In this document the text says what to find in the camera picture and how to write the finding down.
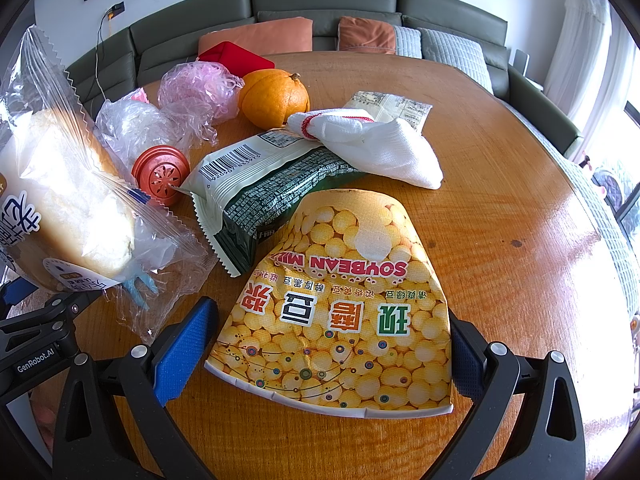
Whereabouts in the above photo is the clear bread wrapper bag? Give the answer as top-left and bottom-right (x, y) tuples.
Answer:
(1, 26), (214, 344)

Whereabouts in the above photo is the yellow soybean milk paper cup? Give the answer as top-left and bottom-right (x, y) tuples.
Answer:
(205, 188), (452, 418)

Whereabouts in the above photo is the red round plastic lid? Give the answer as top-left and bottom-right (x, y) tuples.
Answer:
(131, 145), (190, 207)

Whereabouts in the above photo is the clear crumpled plastic bag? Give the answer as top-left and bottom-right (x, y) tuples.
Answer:
(96, 88), (183, 171)

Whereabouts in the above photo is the green white snack packet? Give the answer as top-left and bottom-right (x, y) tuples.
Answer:
(180, 131), (362, 278)

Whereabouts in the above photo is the pink mesh plastic bag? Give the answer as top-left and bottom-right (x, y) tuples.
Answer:
(157, 61), (244, 144)

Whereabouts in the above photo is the dark green sofa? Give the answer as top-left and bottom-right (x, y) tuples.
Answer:
(68, 0), (579, 157)

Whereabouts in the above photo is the white cloth with red stripe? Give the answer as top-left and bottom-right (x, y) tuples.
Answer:
(286, 108), (442, 190)

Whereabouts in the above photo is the orange fruit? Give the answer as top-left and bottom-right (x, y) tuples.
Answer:
(238, 68), (310, 130)

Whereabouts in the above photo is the red box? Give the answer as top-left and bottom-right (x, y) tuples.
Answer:
(198, 41), (274, 77)

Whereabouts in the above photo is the white printed wrapper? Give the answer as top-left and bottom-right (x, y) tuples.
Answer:
(344, 91), (432, 133)

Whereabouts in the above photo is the light grey quilted cushion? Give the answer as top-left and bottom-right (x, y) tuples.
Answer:
(420, 28), (492, 93)

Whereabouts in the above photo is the white curtain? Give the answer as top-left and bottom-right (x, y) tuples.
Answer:
(544, 0), (612, 119)

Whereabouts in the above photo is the grey striped cushion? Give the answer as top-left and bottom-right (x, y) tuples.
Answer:
(393, 26), (422, 58)

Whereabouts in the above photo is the brown orange cushion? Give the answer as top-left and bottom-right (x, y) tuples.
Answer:
(337, 16), (396, 54)

